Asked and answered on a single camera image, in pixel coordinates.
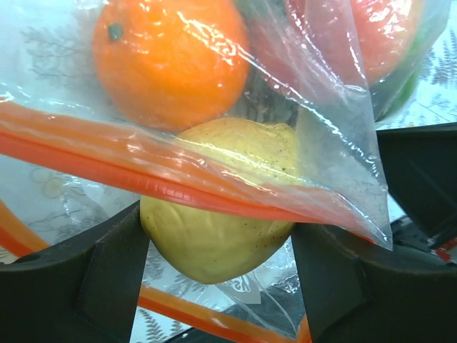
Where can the fake peach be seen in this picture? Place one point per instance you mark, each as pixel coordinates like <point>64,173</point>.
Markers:
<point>354,40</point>

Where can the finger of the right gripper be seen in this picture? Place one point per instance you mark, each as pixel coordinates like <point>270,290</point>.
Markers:
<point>420,168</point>

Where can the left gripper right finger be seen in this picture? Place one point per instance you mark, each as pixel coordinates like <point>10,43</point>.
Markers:
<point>356,291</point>

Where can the yellow fake pear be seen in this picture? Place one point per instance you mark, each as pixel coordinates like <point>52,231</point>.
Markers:
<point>213,245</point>

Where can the orange fake tangerine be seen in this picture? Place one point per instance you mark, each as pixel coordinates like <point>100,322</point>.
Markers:
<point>171,65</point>

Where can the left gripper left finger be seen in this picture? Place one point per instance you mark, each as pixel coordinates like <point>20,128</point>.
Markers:
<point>83,289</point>

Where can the clear zip top bag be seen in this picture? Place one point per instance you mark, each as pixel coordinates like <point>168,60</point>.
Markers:
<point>55,114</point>

